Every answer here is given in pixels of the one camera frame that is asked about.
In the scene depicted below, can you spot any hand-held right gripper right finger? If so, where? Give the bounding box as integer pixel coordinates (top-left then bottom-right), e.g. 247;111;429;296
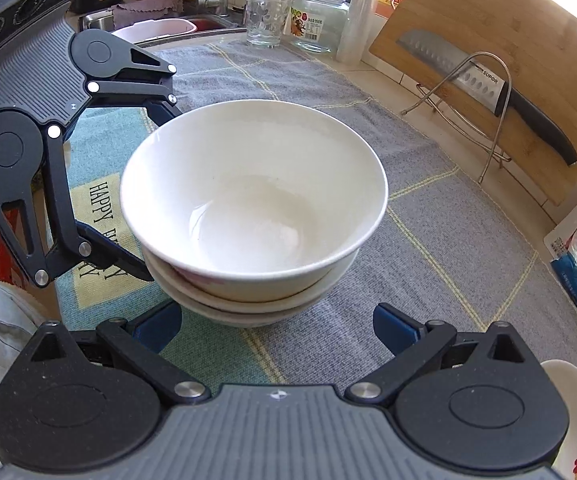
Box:
343;302;544;403

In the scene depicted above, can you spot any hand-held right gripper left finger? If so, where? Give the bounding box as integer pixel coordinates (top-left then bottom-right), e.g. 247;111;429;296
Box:
28;300;212;403

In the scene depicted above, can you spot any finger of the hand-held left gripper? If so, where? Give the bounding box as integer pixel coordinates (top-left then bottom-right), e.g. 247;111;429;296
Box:
0;125;156;289
87;45;185;128

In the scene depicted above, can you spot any plain white bowl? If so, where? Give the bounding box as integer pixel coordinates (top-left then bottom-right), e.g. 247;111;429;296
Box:
120;99;389;297

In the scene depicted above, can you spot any white fruit-print plate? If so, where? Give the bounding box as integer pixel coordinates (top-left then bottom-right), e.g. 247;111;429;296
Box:
539;359;577;480

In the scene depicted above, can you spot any grey checked towel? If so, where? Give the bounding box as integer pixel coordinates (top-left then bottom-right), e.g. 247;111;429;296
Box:
156;35;577;396

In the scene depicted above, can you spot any white and pink drain basket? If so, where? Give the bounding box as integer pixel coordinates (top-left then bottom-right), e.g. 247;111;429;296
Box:
111;17;194;46

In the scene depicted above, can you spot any purple cloth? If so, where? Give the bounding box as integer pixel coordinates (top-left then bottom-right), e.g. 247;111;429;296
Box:
111;0;184;16

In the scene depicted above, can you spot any clear glass cup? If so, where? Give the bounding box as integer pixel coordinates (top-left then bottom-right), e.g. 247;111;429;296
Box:
245;0;289;50

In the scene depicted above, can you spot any glass jar with label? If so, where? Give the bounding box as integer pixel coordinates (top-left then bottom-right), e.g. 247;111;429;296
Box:
290;0;352;55

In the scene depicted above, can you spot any tall plastic wrap roll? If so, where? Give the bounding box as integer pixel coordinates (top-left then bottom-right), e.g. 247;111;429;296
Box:
336;0;387;65

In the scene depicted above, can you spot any bamboo cutting board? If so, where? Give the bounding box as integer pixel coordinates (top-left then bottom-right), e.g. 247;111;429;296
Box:
369;0;577;207

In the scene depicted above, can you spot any black-handled kitchen knife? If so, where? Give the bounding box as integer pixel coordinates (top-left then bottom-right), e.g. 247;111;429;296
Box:
396;30;577;167

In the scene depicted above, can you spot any metal wire rack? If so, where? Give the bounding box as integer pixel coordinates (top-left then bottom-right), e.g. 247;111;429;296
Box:
401;51;514;184

